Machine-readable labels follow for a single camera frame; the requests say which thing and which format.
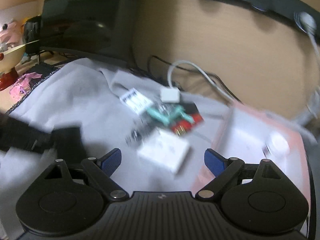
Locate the white battery case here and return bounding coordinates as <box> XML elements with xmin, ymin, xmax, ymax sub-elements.
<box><xmin>119</xmin><ymin>88</ymin><xmax>153</xmax><ymax>115</ymax></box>

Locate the clear plastic bag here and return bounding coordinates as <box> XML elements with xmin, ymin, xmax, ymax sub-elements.
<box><xmin>125</xmin><ymin>102</ymin><xmax>176</xmax><ymax>147</ymax></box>

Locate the white rectangular box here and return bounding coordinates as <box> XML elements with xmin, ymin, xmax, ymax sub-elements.
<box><xmin>137</xmin><ymin>128</ymin><xmax>190</xmax><ymax>174</ymax></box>

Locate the red box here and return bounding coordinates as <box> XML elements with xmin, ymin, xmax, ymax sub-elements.
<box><xmin>170</xmin><ymin>102</ymin><xmax>203</xmax><ymax>136</ymax></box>

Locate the white power adapter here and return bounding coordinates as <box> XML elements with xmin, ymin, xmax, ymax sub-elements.
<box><xmin>160</xmin><ymin>87</ymin><xmax>180</xmax><ymax>103</ymax></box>

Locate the teal plastic tool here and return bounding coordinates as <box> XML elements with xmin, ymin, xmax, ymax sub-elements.
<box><xmin>146</xmin><ymin>104</ymin><xmax>190</xmax><ymax>126</ymax></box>

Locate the grey cloth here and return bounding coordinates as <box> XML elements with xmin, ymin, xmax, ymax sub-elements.
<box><xmin>0</xmin><ymin>57</ymin><xmax>311</xmax><ymax>240</ymax></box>

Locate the pink cardboard box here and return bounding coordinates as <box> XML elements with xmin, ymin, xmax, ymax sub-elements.
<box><xmin>193</xmin><ymin>105</ymin><xmax>311</xmax><ymax>239</ymax></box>

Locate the pink patterned fabric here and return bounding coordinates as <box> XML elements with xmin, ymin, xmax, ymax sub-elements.
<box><xmin>6</xmin><ymin>62</ymin><xmax>61</xmax><ymax>114</ymax></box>

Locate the pink toy figure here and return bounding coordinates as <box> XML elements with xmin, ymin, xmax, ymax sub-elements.
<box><xmin>1</xmin><ymin>20</ymin><xmax>25</xmax><ymax>91</ymax></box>

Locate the black monitor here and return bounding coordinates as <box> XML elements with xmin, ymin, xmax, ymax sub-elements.
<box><xmin>40</xmin><ymin>0</ymin><xmax>138</xmax><ymax>62</ymax></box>

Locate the white plug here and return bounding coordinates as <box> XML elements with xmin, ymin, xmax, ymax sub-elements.
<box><xmin>299</xmin><ymin>12</ymin><xmax>319</xmax><ymax>65</ymax></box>

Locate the white cable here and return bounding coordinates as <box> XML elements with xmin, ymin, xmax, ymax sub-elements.
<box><xmin>166</xmin><ymin>60</ymin><xmax>238</xmax><ymax>106</ymax></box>

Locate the black cable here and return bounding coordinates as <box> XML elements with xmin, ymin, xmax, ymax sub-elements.
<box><xmin>130</xmin><ymin>55</ymin><xmax>245</xmax><ymax>104</ymax></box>

